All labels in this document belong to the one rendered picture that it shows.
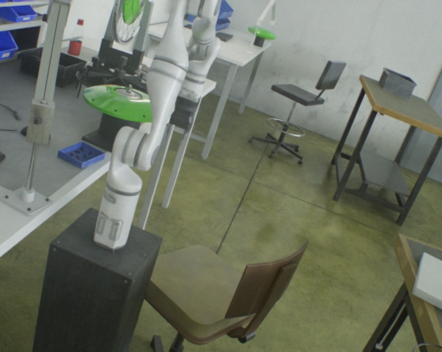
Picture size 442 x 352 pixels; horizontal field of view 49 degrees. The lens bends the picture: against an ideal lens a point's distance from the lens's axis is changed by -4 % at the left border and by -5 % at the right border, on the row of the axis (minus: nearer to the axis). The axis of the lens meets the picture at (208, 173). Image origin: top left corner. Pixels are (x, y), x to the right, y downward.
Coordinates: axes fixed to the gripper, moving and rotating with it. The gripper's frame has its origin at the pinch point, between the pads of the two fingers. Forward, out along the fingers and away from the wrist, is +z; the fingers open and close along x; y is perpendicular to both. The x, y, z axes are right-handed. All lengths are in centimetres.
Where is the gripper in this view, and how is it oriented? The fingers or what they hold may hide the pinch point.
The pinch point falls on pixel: (172, 143)
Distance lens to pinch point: 170.3
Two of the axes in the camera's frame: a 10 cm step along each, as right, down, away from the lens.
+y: 2.4, -3.3, 9.1
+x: -9.2, -3.7, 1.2
